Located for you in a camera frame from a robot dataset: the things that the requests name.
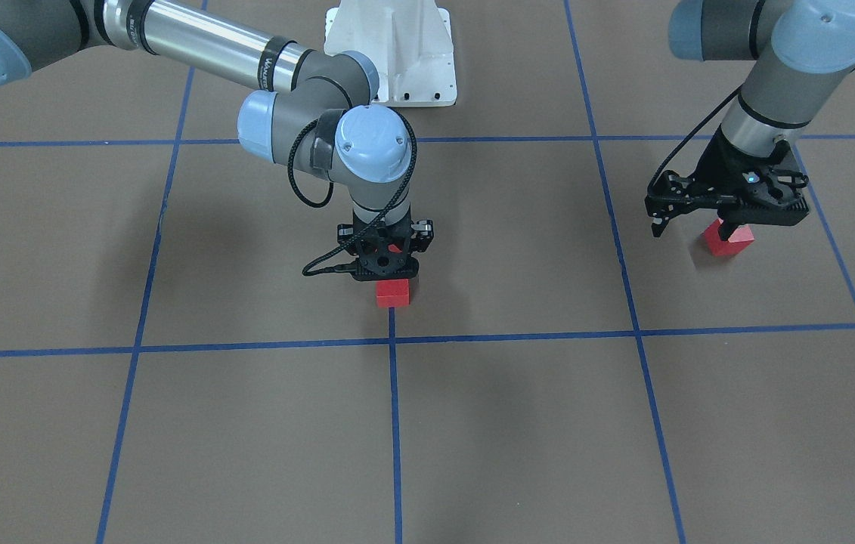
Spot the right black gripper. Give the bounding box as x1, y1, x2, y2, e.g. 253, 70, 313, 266
337, 212, 434, 261

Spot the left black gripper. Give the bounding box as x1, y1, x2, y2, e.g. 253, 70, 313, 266
691, 134, 799, 244

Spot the red block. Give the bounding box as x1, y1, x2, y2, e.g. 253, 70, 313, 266
375, 279, 412, 308
701, 219, 755, 257

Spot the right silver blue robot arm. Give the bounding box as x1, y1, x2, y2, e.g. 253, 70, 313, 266
0, 1, 434, 277

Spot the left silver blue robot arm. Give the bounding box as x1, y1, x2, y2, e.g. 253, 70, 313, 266
646, 1, 855, 246

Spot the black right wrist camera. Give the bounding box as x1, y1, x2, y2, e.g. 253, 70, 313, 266
347, 240, 420, 282

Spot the white camera stand post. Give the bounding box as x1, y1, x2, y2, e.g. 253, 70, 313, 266
324, 1, 458, 108

